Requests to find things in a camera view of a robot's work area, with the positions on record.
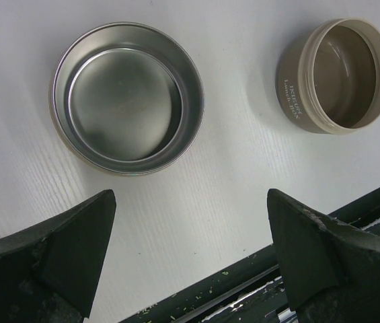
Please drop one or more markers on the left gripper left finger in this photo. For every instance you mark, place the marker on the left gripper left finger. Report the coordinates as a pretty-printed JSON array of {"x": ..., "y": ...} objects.
[{"x": 49, "y": 272}]

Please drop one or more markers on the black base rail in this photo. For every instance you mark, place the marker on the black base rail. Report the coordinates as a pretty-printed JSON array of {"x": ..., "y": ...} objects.
[{"x": 252, "y": 289}]

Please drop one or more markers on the beige lunch box bowl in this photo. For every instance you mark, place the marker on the beige lunch box bowl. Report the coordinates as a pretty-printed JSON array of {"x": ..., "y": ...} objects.
[{"x": 328, "y": 80}]

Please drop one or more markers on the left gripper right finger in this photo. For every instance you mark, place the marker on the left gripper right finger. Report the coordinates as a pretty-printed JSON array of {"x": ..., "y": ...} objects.
[{"x": 330, "y": 269}]

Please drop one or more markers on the red steel lunch bowl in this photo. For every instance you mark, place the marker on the red steel lunch bowl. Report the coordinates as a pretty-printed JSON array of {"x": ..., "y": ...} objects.
[{"x": 127, "y": 98}]

